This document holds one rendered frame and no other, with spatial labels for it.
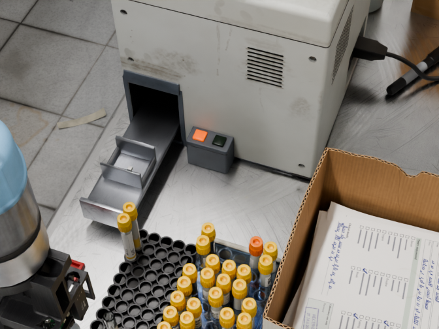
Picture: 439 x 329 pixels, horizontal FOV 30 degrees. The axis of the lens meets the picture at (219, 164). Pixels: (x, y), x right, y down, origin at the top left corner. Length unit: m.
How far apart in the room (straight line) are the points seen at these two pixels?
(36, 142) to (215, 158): 1.29
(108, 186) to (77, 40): 1.55
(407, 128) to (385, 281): 0.30
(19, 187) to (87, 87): 1.84
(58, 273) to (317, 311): 0.35
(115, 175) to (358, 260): 0.33
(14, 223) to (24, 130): 1.75
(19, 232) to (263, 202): 0.51
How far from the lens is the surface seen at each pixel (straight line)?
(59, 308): 0.76
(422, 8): 1.37
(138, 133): 1.14
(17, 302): 0.79
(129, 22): 1.03
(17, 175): 0.63
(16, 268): 0.70
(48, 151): 2.33
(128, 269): 1.04
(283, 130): 1.07
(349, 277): 0.98
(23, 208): 0.65
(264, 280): 0.95
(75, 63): 2.54
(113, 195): 1.08
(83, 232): 1.10
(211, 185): 1.12
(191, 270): 0.92
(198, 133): 1.11
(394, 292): 0.98
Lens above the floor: 1.79
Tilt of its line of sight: 53 degrees down
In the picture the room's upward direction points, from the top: 2 degrees counter-clockwise
